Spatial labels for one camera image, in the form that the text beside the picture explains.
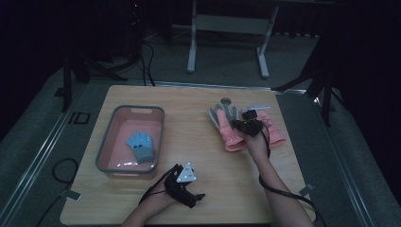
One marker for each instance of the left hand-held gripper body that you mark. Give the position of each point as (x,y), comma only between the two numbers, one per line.
(184,186)

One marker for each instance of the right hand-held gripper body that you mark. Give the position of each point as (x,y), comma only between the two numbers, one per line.
(251,124)

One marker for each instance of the pink glove with grey palm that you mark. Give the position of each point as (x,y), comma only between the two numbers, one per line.
(224,129)

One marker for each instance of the pink padded glove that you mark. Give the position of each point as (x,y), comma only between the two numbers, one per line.
(275,134)

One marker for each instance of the blue knit glove with dots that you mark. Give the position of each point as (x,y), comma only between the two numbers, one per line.
(140,143)

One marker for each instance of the pink plastic basin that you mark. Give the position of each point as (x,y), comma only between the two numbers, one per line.
(126,132)

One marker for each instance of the person's right hand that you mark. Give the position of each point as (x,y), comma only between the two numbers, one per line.
(257,147)

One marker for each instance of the person's left hand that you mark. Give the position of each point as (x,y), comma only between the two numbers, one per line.
(157,203)

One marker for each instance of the round grey table grommet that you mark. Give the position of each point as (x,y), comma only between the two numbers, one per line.
(225,101)

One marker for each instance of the black tripod stand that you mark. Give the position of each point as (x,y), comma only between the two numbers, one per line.
(74,72)
(320,85)

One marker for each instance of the grey tape on table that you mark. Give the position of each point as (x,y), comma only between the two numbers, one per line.
(306,190)

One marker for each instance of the grey floor tape piece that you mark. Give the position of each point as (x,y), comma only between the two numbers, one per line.
(71,195)

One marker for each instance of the dark equipment with red light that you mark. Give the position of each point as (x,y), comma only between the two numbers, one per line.
(135,28)

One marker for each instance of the white metal desk frame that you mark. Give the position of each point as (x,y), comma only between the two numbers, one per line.
(231,25)

